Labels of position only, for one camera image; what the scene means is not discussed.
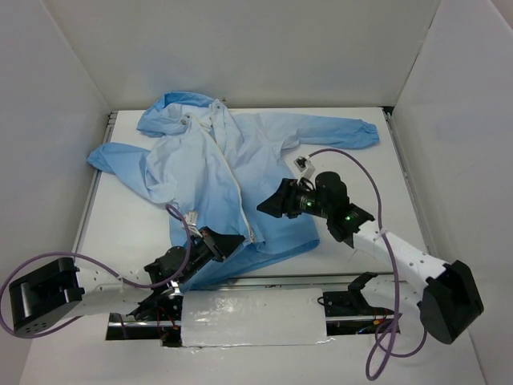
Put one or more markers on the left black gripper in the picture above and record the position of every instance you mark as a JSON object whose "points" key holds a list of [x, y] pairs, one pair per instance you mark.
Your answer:
{"points": [[214, 245]]}

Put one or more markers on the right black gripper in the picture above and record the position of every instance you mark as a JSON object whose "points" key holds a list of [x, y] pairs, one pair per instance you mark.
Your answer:
{"points": [[287, 199]]}

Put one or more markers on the light blue hooded jacket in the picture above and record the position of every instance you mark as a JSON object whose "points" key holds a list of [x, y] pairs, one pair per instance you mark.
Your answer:
{"points": [[222, 166]]}

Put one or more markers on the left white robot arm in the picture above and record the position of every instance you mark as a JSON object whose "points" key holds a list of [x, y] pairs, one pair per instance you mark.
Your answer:
{"points": [[73, 285]]}

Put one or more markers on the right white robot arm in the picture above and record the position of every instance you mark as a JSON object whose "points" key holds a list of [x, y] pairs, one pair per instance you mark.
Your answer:
{"points": [[444, 295]]}

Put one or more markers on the white foam block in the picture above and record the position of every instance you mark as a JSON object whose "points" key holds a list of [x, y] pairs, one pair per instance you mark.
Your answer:
{"points": [[240, 318]]}

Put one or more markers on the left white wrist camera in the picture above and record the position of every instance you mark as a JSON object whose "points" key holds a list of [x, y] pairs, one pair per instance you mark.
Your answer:
{"points": [[191, 218]]}

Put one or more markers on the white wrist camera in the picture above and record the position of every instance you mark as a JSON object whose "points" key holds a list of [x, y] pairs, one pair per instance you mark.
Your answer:
{"points": [[191, 218], [305, 167]]}

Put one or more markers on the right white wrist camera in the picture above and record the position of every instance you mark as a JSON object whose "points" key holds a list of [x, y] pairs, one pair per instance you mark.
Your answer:
{"points": [[305, 167]]}

